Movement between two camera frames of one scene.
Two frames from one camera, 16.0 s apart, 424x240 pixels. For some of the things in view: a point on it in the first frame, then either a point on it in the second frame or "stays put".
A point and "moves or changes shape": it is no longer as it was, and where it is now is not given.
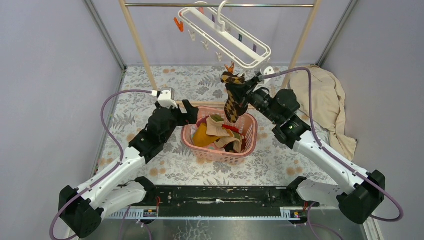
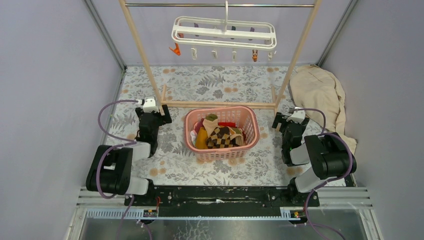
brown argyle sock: [231, 108] -> [220, 138]
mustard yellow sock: [201, 138] moves or changes shape
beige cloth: [328, 102] stays put
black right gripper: [239, 91] -> [279, 118]
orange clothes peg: [180, 24] -> [177, 50]
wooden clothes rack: [312, 18] stays put
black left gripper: [191, 117] -> [165, 119]
